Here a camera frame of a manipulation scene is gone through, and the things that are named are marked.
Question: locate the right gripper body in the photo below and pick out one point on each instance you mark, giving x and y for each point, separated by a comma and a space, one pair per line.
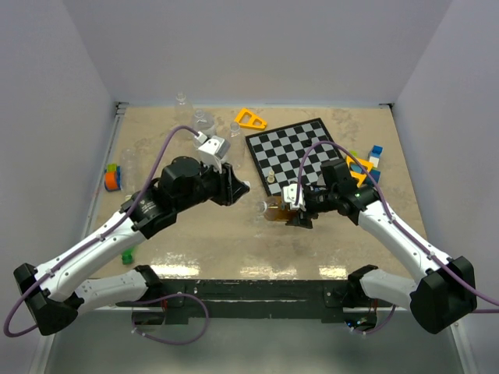
320, 201

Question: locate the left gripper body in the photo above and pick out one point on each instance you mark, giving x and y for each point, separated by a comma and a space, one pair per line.
217, 185

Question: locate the brown tea bottle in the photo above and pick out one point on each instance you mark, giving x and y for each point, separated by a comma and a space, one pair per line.
279, 209

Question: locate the clear bottle yellow cap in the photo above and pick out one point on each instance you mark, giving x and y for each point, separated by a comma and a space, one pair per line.
130, 176

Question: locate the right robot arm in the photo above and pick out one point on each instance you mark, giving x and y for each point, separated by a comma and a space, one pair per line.
438, 291

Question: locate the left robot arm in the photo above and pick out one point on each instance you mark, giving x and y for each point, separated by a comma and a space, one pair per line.
58, 291

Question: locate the clear bottle near board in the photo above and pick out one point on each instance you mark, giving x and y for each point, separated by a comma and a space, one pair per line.
237, 143

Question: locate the labelled clear water bottle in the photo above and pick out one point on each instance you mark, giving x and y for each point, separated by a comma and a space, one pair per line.
203, 121

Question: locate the clear bottle back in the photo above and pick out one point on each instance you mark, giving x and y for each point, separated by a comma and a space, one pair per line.
183, 110

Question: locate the green plastic bottle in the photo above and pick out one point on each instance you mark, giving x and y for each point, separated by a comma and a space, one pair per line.
127, 256

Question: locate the cream chess piece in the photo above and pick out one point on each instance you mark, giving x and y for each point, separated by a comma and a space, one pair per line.
270, 177

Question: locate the black white chessboard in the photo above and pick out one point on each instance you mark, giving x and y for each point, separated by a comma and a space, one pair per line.
282, 150

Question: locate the yellow triangular toy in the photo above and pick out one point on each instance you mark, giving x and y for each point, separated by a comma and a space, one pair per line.
249, 120

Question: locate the coloured toy blocks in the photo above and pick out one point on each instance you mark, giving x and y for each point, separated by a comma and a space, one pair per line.
370, 164

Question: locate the orange blue toy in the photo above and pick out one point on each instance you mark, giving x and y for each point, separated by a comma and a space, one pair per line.
112, 178

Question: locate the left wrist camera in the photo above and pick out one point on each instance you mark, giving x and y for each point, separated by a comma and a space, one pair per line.
212, 150

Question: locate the black base frame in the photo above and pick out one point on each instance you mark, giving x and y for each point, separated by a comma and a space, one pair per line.
329, 301

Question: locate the aluminium rail frame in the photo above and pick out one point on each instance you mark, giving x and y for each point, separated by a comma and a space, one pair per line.
118, 114

